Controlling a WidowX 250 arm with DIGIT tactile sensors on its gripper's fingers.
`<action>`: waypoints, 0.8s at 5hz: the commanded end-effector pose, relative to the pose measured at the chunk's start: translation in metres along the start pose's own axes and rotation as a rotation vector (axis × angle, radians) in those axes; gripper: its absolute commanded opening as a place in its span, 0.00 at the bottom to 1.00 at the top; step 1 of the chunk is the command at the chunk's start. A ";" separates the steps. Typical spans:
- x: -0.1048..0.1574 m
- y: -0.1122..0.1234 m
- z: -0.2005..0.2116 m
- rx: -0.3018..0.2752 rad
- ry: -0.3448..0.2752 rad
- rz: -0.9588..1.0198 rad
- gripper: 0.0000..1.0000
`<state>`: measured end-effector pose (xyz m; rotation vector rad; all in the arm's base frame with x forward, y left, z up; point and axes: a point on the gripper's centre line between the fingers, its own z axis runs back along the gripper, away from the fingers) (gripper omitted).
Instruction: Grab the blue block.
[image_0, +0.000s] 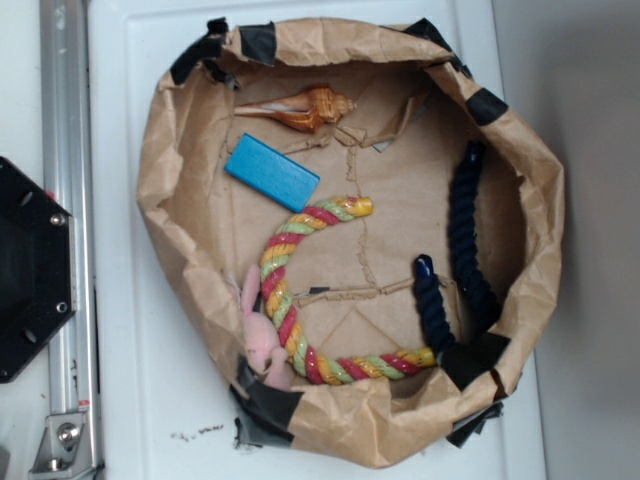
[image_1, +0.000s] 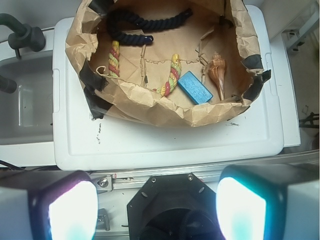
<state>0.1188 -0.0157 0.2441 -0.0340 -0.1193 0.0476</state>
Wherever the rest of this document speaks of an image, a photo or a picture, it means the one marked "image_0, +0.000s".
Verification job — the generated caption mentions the blue wooden block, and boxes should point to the blue wooden block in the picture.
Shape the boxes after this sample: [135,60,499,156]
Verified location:
[224,134,320,213]

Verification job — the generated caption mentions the brown paper bag bin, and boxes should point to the brown paper bag bin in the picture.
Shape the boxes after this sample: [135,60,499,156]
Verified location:
[137,18,565,468]

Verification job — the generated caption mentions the pink plush bunny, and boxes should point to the pink plush bunny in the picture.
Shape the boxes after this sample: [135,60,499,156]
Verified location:
[228,265,291,392]

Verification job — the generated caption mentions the orange conch seashell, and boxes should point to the orange conch seashell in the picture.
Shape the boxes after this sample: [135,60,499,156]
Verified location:
[234,83,356,133]

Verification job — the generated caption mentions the multicolour twisted rope toy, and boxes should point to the multicolour twisted rope toy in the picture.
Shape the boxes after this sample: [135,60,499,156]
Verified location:
[259,196,436,386]

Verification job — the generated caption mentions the navy blue rope toy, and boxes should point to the navy blue rope toy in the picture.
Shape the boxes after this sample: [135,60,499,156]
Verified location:
[413,141,502,355]

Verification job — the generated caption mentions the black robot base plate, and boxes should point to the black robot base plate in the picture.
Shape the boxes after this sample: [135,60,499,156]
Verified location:
[0,157,74,384]

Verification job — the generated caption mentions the metal corner bracket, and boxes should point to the metal corner bracket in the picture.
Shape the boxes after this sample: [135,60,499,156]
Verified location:
[28,412,94,479]

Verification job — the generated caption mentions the aluminium extrusion rail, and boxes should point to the aluminium extrusion rail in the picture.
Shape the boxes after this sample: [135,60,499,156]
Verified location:
[39,1,104,479]

